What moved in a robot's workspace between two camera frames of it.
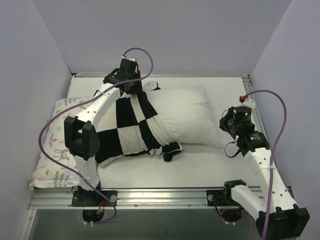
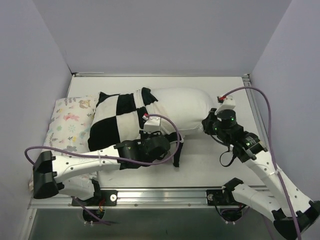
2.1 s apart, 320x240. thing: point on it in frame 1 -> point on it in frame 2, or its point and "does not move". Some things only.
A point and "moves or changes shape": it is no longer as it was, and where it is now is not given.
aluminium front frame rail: (128, 199) does not move
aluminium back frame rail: (244, 77) does not move
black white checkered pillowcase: (129, 125) moves or changes shape
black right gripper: (225, 123) -> (207, 122)
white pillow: (185, 112) moves or changes shape
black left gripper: (130, 88) -> (173, 137)
